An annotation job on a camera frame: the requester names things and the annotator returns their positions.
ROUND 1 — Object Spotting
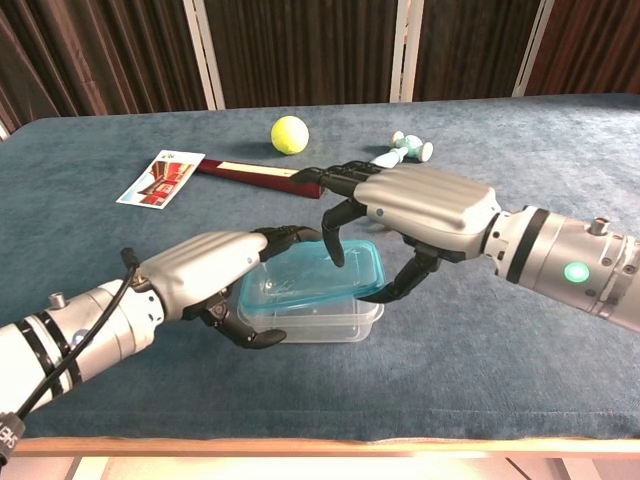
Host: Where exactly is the blue velvet table cloth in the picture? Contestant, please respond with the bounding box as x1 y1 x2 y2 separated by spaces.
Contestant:
0 92 640 444

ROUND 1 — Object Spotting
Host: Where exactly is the teal toy massage hammer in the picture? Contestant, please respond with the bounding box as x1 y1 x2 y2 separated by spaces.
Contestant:
372 130 435 169

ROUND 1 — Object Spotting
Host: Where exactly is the brown pleated curtain panel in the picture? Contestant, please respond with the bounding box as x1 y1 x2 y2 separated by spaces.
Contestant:
414 0 544 101
204 0 399 109
0 0 209 134
524 0 640 96

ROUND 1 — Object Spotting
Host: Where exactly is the black printed arm strap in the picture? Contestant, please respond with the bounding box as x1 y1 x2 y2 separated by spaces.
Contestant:
0 412 26 466

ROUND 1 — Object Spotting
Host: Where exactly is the dark red long fan box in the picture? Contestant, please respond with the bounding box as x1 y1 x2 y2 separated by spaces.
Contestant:
197 158 327 200

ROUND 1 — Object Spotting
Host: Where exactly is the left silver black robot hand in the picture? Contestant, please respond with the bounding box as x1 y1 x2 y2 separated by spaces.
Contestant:
134 225 324 350

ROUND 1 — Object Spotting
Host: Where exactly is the white partition frame post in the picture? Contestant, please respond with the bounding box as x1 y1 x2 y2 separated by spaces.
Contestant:
512 0 556 97
182 0 226 110
389 0 426 104

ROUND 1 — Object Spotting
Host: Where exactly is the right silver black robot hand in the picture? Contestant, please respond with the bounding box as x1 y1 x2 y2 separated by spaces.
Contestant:
292 160 501 305

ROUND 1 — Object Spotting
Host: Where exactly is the red white picture postcard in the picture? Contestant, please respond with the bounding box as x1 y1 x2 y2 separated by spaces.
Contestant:
115 150 207 207

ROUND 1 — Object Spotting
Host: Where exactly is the blue translucent container lid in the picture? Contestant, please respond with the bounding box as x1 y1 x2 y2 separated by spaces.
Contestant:
235 238 385 312

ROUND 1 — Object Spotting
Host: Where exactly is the yellow-green tennis ball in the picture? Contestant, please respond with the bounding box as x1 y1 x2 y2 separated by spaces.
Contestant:
270 115 310 156

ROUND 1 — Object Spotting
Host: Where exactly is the clear plastic food container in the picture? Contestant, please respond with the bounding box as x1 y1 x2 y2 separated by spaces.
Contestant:
237 297 385 344

